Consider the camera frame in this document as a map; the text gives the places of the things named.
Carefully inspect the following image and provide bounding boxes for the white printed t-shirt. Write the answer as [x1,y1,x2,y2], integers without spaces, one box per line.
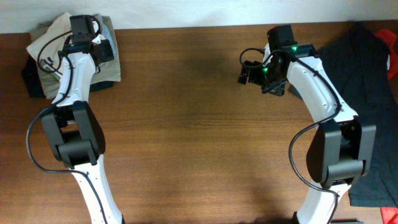
[27,12,114,85]

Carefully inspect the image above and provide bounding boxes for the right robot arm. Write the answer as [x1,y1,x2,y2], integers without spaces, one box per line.
[238,25,376,224]

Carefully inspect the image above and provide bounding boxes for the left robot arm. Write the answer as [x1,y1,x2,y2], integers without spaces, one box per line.
[40,15,124,223]

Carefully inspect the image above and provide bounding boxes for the folded khaki trousers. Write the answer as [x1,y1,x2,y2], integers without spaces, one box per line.
[27,12,121,98]

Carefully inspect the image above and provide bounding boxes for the folded black garment under trousers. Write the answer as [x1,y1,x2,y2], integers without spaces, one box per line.
[21,56,114,99]

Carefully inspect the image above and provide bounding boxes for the dark green t-shirt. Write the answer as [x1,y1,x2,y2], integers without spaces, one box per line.
[319,22,397,207]

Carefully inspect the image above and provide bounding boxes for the red garment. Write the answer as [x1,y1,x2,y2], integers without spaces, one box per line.
[374,29,397,80]

